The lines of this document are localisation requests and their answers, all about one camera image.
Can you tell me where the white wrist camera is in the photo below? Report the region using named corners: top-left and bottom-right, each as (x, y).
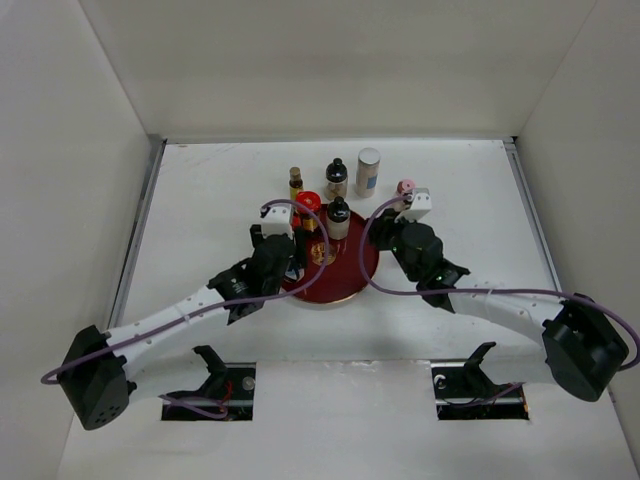
top-left (397, 188), bottom-right (432, 222)
top-left (260, 204), bottom-right (293, 240)

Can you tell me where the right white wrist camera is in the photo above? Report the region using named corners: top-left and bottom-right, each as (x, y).
top-left (397, 188), bottom-right (432, 222)

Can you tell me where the peppercorn jar blue label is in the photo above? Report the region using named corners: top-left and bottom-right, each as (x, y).
top-left (284, 259), bottom-right (305, 283)

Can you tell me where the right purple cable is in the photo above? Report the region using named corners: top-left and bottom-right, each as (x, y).
top-left (360, 194), bottom-right (640, 372)

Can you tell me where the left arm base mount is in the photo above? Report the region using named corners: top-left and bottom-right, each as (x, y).
top-left (161, 346), bottom-right (257, 422)

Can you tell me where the peppercorn jar silver lid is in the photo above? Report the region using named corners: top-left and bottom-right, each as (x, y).
top-left (356, 147), bottom-right (381, 198)

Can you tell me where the pink-cap spice shaker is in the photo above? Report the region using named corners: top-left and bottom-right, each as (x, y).
top-left (396, 179), bottom-right (416, 202)

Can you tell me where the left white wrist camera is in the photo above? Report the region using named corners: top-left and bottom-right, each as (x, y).
top-left (260, 204), bottom-right (293, 240)

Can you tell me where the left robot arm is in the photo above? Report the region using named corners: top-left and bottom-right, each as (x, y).
top-left (56, 225), bottom-right (306, 431)

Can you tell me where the small yellow-label oil bottle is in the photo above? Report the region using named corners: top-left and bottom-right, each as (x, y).
top-left (289, 167), bottom-right (304, 201)

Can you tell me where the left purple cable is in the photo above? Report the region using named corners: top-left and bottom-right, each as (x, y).
top-left (40, 198), bottom-right (331, 419)

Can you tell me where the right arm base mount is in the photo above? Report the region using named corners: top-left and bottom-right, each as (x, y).
top-left (431, 342), bottom-right (529, 421)

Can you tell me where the purple cable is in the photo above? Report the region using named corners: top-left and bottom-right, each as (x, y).
top-left (40, 198), bottom-right (331, 419)
top-left (360, 194), bottom-right (640, 372)

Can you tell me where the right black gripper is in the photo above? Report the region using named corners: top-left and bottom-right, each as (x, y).
top-left (366, 208), bottom-right (420, 282)

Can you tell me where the round red lacquer tray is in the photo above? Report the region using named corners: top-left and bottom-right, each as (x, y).
top-left (282, 212), bottom-right (368, 304)

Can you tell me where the black-cap clear spice bottle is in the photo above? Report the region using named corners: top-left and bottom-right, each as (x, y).
top-left (326, 196), bottom-right (351, 241)

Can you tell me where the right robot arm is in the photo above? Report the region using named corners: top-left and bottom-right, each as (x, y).
top-left (360, 208), bottom-right (639, 402)

